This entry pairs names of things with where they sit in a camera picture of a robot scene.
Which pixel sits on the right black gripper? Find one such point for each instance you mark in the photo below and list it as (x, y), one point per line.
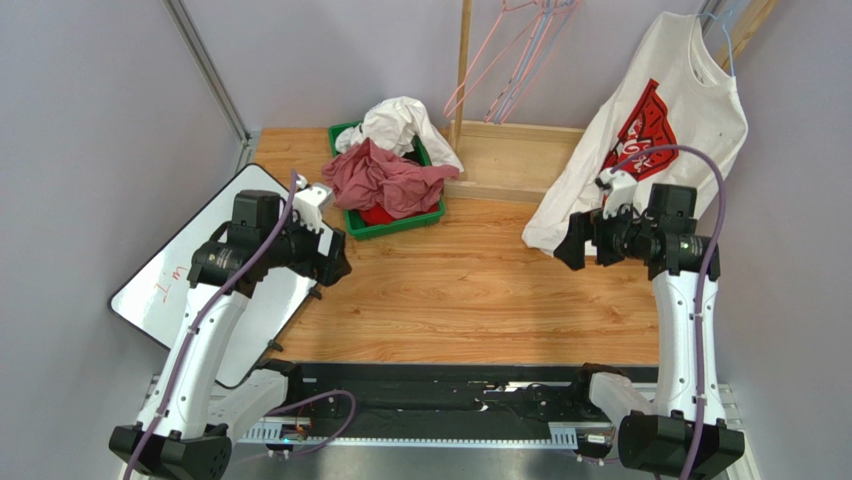
(597, 238)

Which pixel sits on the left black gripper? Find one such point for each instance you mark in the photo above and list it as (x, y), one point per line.
(326, 269)

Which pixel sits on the white t-shirt red print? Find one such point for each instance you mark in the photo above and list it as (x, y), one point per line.
(673, 93)

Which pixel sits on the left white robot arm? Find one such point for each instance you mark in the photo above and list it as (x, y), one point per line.
(206, 333)

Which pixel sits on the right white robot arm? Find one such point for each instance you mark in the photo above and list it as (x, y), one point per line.
(672, 346)

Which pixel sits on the dusty pink t-shirt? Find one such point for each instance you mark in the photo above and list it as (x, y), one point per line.
(367, 175)

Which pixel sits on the white t-shirt blue print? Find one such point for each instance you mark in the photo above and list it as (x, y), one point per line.
(392, 125)

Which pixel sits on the green plastic bin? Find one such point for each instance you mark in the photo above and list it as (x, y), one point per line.
(358, 227)

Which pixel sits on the wooden rack base tray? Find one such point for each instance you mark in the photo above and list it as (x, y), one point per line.
(509, 162)

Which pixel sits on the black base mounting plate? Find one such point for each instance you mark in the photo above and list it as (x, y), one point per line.
(439, 402)

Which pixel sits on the right aluminium corner profile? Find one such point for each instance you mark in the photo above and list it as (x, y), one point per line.
(708, 13)

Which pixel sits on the aluminium corner profile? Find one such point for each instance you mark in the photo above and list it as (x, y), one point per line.
(708, 13)
(195, 44)

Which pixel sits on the left aluminium corner profile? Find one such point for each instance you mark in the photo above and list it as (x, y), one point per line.
(195, 44)

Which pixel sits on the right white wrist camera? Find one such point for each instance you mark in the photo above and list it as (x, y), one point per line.
(618, 188)

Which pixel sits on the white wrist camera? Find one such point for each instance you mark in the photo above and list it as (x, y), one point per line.
(310, 202)
(618, 188)

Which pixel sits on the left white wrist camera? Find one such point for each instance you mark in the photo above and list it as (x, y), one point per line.
(310, 202)

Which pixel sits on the aluminium frame rail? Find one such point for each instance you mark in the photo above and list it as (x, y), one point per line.
(593, 441)

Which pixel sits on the white whiteboard black frame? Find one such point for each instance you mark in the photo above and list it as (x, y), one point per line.
(153, 300)

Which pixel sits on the light blue wire hanger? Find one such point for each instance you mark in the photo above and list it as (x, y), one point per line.
(551, 11)

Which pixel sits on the wooden rack left post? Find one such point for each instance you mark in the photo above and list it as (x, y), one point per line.
(457, 107)

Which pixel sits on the wooden rack post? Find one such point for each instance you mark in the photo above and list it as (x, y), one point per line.
(736, 39)
(457, 107)

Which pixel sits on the wooden rack right post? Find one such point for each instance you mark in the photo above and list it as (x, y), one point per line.
(736, 39)

